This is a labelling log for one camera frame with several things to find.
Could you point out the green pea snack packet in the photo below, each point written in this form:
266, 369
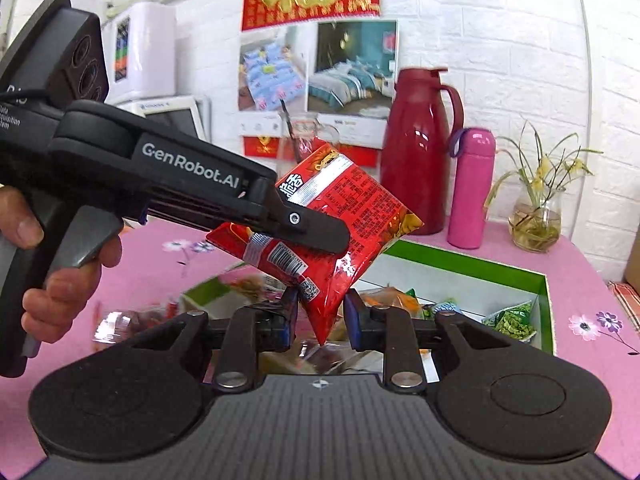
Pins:
515, 321

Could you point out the blue green small packet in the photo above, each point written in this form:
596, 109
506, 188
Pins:
440, 308

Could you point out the black stirring spoon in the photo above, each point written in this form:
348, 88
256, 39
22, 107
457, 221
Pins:
286, 120

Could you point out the white appliance with screen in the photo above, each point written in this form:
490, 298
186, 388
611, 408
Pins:
170, 106

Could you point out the person's left hand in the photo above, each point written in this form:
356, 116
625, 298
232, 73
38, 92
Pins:
65, 305

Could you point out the glass vase with yellow flowers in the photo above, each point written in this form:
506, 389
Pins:
535, 230

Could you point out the pink water bottle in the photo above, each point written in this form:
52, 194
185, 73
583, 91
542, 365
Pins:
470, 195

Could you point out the plaid cloth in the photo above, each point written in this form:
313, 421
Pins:
627, 301

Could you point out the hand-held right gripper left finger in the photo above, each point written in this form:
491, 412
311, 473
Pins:
286, 330

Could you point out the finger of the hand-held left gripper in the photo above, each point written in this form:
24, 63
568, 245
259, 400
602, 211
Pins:
310, 232

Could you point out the glass pitcher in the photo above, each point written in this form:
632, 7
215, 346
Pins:
307, 132

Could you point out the red noodle snack packet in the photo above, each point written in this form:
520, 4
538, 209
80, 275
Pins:
360, 210

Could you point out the white water purifier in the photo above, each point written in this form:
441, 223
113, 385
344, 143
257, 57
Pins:
150, 55

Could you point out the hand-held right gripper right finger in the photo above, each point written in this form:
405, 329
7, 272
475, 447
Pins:
351, 322

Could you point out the bedding wall poster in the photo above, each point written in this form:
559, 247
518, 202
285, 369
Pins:
350, 85

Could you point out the green cardboard box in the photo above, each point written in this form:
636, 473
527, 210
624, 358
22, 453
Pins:
470, 285

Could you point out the red thermos jug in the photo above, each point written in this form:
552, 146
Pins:
415, 160

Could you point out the pink floral tablecloth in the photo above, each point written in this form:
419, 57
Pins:
590, 385

